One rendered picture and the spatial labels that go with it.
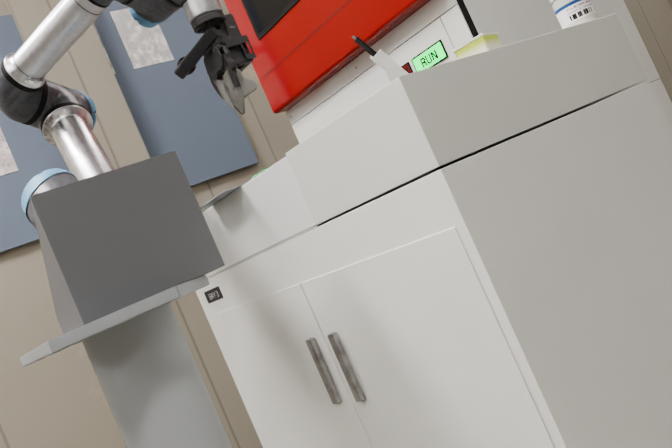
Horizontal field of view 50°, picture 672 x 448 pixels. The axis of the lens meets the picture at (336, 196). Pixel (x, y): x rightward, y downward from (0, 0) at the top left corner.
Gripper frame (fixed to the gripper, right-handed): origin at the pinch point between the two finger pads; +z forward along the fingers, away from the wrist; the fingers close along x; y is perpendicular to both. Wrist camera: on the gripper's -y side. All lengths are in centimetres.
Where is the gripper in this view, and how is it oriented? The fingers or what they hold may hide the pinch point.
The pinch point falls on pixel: (237, 109)
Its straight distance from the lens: 152.1
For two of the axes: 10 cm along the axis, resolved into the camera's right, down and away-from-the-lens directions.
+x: -5.3, 2.8, 8.0
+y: 7.4, -3.0, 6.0
